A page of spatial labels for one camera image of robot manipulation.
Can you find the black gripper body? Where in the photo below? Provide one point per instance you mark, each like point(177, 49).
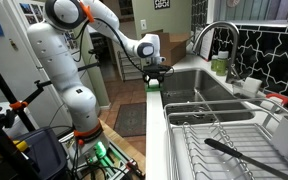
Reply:
point(155, 70)

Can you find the green sponge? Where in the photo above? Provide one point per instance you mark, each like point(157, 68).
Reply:
point(154, 87)

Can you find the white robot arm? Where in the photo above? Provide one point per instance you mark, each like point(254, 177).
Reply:
point(57, 60)

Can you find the brushed steel gooseneck faucet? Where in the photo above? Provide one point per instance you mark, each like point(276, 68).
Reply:
point(234, 60)

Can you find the stainless steel sink basin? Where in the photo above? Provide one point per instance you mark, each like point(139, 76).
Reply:
point(184, 80)

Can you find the brown cardboard box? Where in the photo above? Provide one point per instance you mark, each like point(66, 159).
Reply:
point(174, 46)

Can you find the patterned grey rug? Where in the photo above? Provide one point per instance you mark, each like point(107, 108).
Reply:
point(130, 120)

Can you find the short green soap bottle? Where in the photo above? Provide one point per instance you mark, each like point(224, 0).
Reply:
point(213, 63)

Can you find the tall green soap bottle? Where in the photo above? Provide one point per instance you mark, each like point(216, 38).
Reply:
point(222, 65)

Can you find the orange black clamp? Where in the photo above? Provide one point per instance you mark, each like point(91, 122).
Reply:
point(135, 168)

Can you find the orange red scraper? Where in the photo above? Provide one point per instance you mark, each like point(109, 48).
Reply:
point(279, 96)

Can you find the kitchen window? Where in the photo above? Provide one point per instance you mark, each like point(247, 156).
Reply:
point(260, 10)

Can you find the dark blue plastic bin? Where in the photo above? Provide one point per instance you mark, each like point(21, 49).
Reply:
point(47, 153)

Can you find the photo sheet on fridge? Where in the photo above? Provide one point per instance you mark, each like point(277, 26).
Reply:
point(32, 12)

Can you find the white dish rack caddy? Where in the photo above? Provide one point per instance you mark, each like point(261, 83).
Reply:
point(287, 140)

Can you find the white refrigerator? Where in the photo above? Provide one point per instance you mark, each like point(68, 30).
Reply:
point(4, 66)

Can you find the white light switch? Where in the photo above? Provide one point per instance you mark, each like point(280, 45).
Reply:
point(143, 25)

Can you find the black white wall picture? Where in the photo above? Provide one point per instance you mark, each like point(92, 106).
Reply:
point(161, 4)

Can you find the aluminium profile frame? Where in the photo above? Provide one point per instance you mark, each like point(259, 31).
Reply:
point(115, 160)

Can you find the black camera tripod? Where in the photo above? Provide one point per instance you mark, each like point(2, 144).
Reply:
point(4, 146)

